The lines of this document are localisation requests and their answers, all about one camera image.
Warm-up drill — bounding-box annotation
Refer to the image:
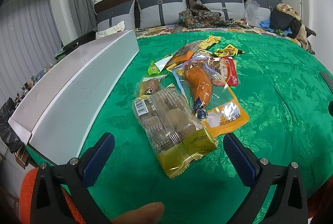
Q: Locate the clear gold pastry bag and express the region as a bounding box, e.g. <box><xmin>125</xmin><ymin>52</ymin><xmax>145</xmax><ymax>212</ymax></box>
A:
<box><xmin>132</xmin><ymin>84</ymin><xmax>218</xmax><ymax>178</ymax></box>

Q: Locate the person's left hand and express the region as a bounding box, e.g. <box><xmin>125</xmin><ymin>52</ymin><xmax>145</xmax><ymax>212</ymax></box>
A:
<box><xmin>111</xmin><ymin>202</ymin><xmax>165</xmax><ymax>224</ymax></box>

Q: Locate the yellow red snack packet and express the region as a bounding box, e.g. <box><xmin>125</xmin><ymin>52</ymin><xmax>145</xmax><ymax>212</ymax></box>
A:
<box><xmin>214</xmin><ymin>44</ymin><xmax>245</xmax><ymax>57</ymax></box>

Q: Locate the red fish snack packet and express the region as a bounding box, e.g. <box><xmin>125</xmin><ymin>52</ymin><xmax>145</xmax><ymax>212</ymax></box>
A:
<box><xmin>207</xmin><ymin>57</ymin><xmax>239</xmax><ymax>86</ymax></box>

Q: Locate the grey pillow far right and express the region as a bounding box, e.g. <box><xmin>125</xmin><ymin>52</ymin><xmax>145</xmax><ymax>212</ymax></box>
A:
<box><xmin>253</xmin><ymin>0</ymin><xmax>282</xmax><ymax>25</ymax></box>

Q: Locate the black clothes pile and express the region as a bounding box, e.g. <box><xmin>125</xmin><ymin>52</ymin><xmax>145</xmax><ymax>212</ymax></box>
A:
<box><xmin>269</xmin><ymin>9</ymin><xmax>302</xmax><ymax>39</ymax></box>

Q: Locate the blue cloth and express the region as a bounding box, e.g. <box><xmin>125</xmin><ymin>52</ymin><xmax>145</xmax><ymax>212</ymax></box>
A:
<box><xmin>258</xmin><ymin>18</ymin><xmax>294</xmax><ymax>37</ymax></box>

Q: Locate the green brocade bedspread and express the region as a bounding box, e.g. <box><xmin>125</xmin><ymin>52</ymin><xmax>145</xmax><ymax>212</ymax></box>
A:
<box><xmin>25</xmin><ymin>30</ymin><xmax>333</xmax><ymax>224</ymax></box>

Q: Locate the beige patterned garment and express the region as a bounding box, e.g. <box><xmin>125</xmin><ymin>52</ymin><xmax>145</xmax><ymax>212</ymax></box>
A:
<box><xmin>275</xmin><ymin>3</ymin><xmax>312</xmax><ymax>53</ymax></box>

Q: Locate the clear orange snack pouch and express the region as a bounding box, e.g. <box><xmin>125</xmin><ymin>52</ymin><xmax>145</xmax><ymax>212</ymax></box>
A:
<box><xmin>154</xmin><ymin>40</ymin><xmax>202</xmax><ymax>72</ymax></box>

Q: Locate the floral patterned blanket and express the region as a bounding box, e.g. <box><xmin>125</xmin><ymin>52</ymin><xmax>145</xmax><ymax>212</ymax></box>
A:
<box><xmin>178</xmin><ymin>2</ymin><xmax>232</xmax><ymax>29</ymax></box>

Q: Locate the white bag on bed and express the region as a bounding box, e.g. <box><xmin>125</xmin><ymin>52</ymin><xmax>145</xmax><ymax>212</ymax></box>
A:
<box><xmin>95</xmin><ymin>21</ymin><xmax>125</xmax><ymax>39</ymax></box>

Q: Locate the grey pillow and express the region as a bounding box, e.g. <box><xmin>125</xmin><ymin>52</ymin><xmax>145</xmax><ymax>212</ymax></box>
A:
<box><xmin>197</xmin><ymin>0</ymin><xmax>245</xmax><ymax>20</ymax></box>
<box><xmin>97</xmin><ymin>0</ymin><xmax>135</xmax><ymax>32</ymax></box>
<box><xmin>137</xmin><ymin>0</ymin><xmax>187</xmax><ymax>29</ymax></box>
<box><xmin>253</xmin><ymin>0</ymin><xmax>282</xmax><ymax>25</ymax></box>

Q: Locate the white cardboard box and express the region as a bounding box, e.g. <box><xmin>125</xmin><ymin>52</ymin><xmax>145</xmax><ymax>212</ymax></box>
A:
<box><xmin>9</xmin><ymin>30</ymin><xmax>139</xmax><ymax>165</ymax></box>

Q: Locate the small green snack packet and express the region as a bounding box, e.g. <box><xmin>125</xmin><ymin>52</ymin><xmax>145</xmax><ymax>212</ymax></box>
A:
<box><xmin>147</xmin><ymin>61</ymin><xmax>161</xmax><ymax>76</ymax></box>

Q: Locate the orange chicken leg packet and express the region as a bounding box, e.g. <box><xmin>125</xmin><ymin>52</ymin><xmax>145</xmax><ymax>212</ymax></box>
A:
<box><xmin>171</xmin><ymin>55</ymin><xmax>250</xmax><ymax>138</ymax></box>

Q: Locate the clear plastic bag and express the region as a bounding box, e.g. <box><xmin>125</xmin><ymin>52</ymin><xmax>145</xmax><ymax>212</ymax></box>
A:
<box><xmin>244</xmin><ymin>0</ymin><xmax>260</xmax><ymax>26</ymax></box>

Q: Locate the plain yellow snack packet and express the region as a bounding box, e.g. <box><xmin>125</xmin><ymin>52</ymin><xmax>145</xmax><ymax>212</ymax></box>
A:
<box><xmin>199</xmin><ymin>35</ymin><xmax>222</xmax><ymax>50</ymax></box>

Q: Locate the orange sleeve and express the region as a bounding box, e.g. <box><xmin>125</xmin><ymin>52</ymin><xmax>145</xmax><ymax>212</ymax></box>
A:
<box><xmin>19</xmin><ymin>168</ymin><xmax>85</xmax><ymax>224</ymax></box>

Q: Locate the small brown snack packet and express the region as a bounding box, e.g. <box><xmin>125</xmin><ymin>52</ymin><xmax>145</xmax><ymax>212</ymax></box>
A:
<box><xmin>134</xmin><ymin>74</ymin><xmax>167</xmax><ymax>97</ymax></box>

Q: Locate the black garbage bag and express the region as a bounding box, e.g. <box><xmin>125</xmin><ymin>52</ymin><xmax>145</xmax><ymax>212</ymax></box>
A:
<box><xmin>0</xmin><ymin>97</ymin><xmax>23</xmax><ymax>153</ymax></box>

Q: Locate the grey pillow far left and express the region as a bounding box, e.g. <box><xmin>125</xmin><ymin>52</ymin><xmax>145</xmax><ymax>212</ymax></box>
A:
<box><xmin>97</xmin><ymin>0</ymin><xmax>135</xmax><ymax>32</ymax></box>

